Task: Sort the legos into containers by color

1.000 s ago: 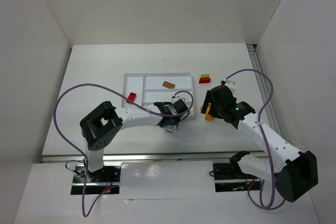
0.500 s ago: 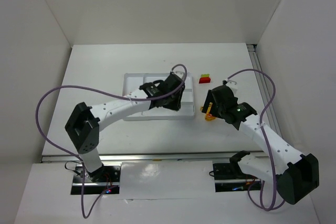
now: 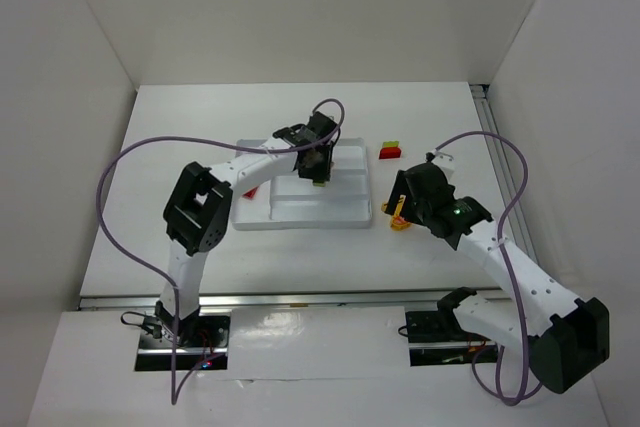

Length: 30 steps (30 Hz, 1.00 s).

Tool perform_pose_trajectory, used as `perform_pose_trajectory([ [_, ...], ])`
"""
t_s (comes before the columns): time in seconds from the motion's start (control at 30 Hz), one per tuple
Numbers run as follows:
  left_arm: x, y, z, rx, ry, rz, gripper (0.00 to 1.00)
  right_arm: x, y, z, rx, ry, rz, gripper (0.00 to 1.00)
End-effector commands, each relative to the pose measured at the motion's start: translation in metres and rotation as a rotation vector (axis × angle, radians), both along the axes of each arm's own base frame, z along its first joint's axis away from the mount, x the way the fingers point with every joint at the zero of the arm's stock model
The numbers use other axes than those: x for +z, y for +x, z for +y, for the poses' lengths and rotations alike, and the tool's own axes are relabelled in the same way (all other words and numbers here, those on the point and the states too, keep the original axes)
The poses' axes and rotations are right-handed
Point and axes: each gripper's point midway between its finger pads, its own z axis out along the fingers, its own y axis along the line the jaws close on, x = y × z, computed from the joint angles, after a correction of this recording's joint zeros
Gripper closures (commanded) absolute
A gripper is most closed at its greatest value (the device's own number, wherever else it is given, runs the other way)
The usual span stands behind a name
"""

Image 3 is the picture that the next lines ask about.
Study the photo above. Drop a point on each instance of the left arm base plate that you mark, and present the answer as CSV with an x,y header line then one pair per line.
x,y
207,345

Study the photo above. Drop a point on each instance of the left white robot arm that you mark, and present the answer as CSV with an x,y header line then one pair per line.
x,y
198,210

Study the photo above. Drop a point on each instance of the aluminium rail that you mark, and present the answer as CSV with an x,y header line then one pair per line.
x,y
94,303
497,153

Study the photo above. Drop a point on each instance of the yellow lego piece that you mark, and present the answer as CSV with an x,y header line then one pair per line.
x,y
397,222

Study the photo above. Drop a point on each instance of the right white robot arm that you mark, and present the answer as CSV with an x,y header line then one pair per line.
x,y
563,336

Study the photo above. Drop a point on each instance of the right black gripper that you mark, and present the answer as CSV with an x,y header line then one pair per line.
x,y
398,195

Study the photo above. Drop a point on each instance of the aluminium rail front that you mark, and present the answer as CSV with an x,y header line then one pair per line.
x,y
94,303

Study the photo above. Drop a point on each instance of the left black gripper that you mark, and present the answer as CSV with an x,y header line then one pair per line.
x,y
314,162

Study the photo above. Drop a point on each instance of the red and green lego stack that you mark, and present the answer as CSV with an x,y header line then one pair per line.
x,y
390,150

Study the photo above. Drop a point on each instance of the white divided tray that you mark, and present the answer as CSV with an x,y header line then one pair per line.
x,y
289,202

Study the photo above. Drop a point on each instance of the aluminium rail right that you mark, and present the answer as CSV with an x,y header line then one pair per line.
x,y
497,153

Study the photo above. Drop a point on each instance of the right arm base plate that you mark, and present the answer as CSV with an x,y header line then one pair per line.
x,y
433,341

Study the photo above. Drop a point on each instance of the red lego brick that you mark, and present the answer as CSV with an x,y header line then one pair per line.
x,y
251,193

